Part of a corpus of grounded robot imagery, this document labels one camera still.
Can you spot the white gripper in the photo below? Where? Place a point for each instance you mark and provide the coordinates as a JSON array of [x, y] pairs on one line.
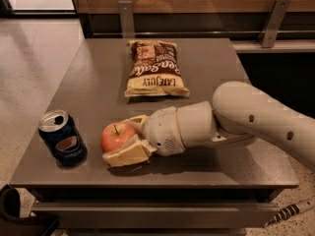
[[161, 131]]

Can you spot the blue pepsi can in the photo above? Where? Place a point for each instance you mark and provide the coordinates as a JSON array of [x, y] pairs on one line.
[[58, 130]]

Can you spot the red apple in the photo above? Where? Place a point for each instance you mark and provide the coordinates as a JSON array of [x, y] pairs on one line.
[[116, 135]]

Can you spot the left metal bracket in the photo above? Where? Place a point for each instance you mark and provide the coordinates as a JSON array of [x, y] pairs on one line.
[[126, 18]]

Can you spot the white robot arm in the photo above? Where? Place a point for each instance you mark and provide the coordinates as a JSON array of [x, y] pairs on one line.
[[237, 113]]

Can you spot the brown chips bag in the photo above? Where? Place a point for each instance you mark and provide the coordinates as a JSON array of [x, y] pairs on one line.
[[155, 71]]

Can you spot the metal bracket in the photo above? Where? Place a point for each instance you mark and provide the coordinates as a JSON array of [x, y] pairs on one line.
[[268, 35], [126, 18]]

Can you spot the right metal bracket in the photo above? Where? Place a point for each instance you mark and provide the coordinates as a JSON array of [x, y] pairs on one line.
[[268, 35]]

